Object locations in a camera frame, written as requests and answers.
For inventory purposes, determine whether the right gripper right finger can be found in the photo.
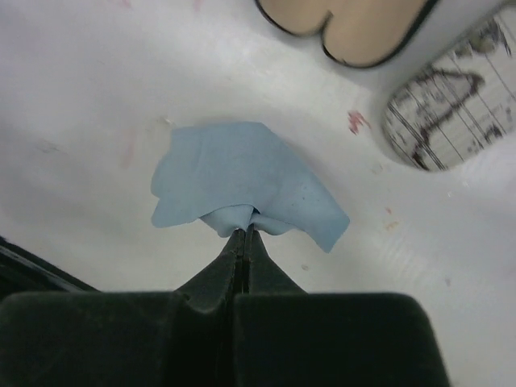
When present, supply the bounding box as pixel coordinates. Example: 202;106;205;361
233;230;450;386

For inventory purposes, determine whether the blue cleaning cloth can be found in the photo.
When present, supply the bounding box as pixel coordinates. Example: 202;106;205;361
151;122;350;252

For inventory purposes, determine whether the black mounting base rail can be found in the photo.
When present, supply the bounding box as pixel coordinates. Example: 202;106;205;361
1;237;96;300

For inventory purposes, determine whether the marbled glasses case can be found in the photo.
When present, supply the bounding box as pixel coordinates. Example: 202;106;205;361
381;2;515;172

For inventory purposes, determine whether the black glasses case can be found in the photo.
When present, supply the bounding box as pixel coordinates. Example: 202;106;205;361
256;0;438;69

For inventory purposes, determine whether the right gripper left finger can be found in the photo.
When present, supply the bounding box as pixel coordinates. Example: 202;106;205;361
1;231;246;386

